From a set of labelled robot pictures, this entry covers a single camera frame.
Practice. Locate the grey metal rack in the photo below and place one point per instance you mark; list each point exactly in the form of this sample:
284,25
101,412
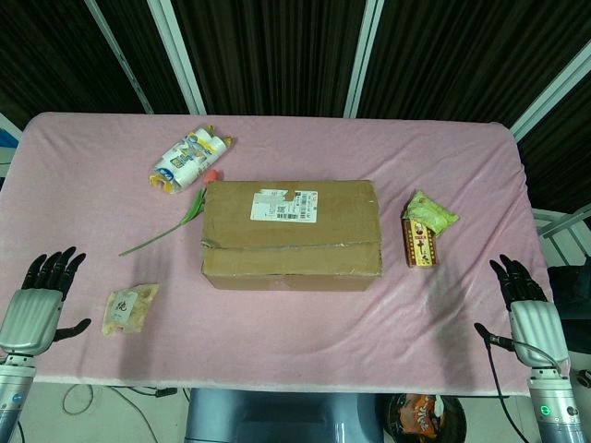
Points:
563,226

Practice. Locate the light green snack packet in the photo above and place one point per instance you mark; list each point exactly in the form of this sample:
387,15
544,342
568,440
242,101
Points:
431,214

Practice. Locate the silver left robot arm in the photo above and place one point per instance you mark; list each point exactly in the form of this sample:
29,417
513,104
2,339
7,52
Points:
14,392

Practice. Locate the brown cardboard box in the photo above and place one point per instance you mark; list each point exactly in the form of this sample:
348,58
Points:
291,240

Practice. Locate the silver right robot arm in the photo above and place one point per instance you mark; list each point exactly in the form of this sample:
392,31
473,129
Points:
551,410

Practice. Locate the white frame post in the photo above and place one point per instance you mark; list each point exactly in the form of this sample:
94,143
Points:
365,55
177,55
549,90

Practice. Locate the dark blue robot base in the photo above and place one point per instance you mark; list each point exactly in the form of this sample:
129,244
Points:
277,415

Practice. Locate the white blue yellow roll pack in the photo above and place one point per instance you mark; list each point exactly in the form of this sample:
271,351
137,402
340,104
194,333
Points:
189,157

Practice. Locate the pink table cloth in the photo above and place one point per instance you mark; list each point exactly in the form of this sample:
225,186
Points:
277,337

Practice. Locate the orange snack wrapper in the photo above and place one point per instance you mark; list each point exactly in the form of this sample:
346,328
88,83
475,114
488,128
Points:
418,415

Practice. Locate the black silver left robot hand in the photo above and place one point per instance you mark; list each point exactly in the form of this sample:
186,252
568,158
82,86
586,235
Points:
30,318

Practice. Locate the beige clear snack packet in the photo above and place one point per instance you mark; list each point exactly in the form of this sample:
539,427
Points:
127,309

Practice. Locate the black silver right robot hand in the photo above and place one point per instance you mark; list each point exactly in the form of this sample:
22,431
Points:
538,332

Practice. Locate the red yellow spice box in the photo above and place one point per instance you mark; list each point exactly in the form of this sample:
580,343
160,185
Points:
421,249

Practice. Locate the thin grey frame post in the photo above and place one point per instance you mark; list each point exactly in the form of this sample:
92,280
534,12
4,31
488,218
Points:
117,55

